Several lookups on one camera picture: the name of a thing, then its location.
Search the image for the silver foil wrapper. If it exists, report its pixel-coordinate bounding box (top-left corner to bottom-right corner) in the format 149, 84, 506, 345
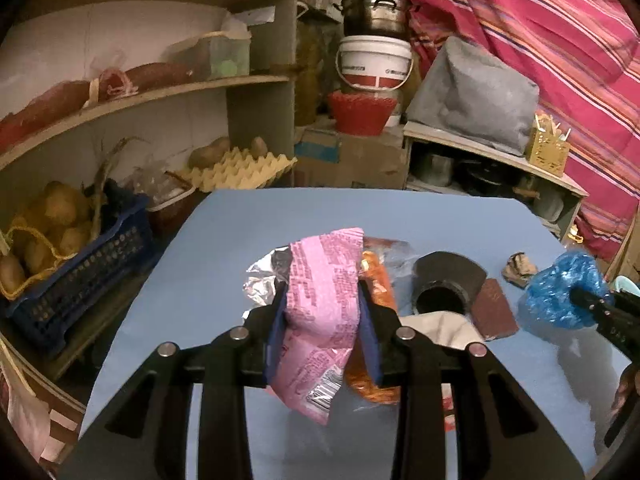
242, 247, 293, 326

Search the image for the dark frying pan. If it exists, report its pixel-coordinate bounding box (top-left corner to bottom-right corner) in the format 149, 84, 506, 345
465, 160, 516, 196

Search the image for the metal cooking pot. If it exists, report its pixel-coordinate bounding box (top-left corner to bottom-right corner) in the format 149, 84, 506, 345
340, 0, 421, 40

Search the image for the small white wooden cabinet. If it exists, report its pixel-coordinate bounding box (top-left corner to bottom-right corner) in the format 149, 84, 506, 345
402, 121, 590, 241

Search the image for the blue plastic shoe cover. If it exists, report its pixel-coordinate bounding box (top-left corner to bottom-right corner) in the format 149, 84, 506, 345
517, 252, 613, 331

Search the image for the white crumpled paper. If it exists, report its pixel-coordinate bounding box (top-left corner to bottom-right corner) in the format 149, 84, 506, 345
400, 311, 483, 350

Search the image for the dark blue plastic crate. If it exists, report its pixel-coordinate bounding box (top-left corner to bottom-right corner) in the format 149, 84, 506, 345
5, 194, 156, 356

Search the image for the clear plastic bag orange strip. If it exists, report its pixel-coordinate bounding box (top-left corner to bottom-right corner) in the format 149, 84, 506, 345
364, 237, 418, 283

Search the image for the blue table sheet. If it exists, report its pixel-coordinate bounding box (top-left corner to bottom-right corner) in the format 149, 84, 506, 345
80, 187, 618, 480

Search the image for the clear plastic container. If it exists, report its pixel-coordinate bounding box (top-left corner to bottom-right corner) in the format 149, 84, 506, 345
167, 30, 251, 81

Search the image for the crumpled brown paper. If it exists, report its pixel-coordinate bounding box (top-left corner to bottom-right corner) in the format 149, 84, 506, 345
501, 253, 540, 288

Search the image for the pink printed wrapper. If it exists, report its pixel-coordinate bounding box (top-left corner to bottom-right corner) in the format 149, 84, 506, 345
270, 227, 366, 426

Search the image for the wooden shelf unit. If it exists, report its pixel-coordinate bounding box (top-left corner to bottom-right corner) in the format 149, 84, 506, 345
0, 0, 301, 391

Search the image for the pink striped cloth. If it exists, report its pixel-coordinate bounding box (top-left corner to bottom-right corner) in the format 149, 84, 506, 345
382, 0, 640, 261

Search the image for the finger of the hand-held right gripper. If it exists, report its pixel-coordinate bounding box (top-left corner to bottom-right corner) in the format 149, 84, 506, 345
602, 365, 640, 450
570, 285, 640, 361

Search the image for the large potato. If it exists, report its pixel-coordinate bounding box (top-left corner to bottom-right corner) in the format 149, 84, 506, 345
189, 137, 231, 168

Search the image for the cardboard box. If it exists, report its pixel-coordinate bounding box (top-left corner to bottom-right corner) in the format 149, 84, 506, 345
294, 127, 408, 190

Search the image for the black plastic piece with hole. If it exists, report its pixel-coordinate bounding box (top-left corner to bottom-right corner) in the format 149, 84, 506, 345
411, 251, 488, 318

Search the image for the small metal pot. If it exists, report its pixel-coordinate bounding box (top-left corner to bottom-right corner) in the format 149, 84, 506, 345
415, 152, 453, 188

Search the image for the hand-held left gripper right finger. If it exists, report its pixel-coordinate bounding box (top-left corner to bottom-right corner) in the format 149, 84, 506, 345
356, 280, 586, 480

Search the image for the red plastic basket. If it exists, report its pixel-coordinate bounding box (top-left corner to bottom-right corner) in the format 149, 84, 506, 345
327, 91, 398, 137

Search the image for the grey cloth cover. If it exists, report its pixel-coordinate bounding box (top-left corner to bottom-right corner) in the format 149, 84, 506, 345
405, 36, 541, 157

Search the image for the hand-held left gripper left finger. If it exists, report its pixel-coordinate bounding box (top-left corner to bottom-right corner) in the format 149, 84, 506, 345
57, 281, 291, 480

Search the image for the yellow mesh bundle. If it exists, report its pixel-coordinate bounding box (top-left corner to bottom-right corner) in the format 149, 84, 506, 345
295, 25, 341, 126

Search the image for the orange snack packet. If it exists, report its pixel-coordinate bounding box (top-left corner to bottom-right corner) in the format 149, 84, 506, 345
345, 250, 401, 406

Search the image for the plastic tub with white rim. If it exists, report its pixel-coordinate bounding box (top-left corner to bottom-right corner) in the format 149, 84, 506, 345
147, 185, 198, 231

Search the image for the pale pink cloth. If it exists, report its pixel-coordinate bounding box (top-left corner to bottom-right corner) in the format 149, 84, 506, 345
0, 355, 81, 466

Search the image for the net bag of potatoes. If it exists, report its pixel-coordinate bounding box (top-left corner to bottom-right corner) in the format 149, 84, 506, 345
0, 182, 103, 301

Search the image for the reddish brown bundle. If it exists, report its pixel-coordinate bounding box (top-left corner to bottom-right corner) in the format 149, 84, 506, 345
0, 80, 93, 153
125, 62, 193, 92

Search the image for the white plastic bucket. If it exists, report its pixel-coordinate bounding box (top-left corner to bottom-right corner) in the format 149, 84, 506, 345
334, 35, 415, 92

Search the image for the yellow woven basket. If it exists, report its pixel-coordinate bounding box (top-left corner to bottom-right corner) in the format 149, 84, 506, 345
526, 115, 572, 177

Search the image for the dark brown wrapper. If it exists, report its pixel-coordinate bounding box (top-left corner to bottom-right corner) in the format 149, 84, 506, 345
472, 279, 521, 342

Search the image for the yellow egg tray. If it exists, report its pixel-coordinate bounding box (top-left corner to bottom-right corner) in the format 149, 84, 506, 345
175, 147, 297, 193

